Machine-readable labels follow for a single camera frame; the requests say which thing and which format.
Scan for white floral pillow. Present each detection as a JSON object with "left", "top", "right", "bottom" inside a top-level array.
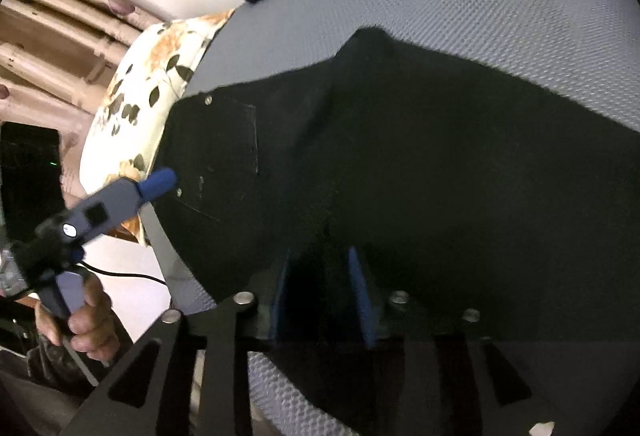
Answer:
[{"left": 79, "top": 8, "right": 240, "bottom": 247}]

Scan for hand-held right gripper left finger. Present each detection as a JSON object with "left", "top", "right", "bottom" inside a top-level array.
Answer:
[{"left": 62, "top": 250, "right": 293, "bottom": 436}]

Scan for person's left hand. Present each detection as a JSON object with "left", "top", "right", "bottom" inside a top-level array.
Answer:
[{"left": 34, "top": 272, "right": 122, "bottom": 368}]

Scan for black cable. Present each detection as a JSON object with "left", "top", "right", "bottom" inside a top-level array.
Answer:
[{"left": 77, "top": 260, "right": 172, "bottom": 289}]

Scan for black pants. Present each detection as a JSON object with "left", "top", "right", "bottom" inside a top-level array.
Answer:
[{"left": 152, "top": 28, "right": 640, "bottom": 436}]

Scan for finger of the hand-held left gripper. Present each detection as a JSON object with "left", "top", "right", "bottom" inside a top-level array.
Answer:
[{"left": 62, "top": 167, "right": 179, "bottom": 241}]

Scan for person's legs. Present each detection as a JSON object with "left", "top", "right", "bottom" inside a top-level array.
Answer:
[{"left": 0, "top": 366, "right": 101, "bottom": 436}]

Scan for dark screen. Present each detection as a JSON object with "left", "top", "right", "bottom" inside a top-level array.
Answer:
[{"left": 0, "top": 122, "right": 67, "bottom": 244}]

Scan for beige pleated curtain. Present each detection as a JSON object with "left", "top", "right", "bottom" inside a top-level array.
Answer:
[{"left": 0, "top": 0, "right": 168, "bottom": 199}]

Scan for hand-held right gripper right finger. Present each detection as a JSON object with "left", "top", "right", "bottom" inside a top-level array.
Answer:
[{"left": 346, "top": 246, "right": 546, "bottom": 436}]

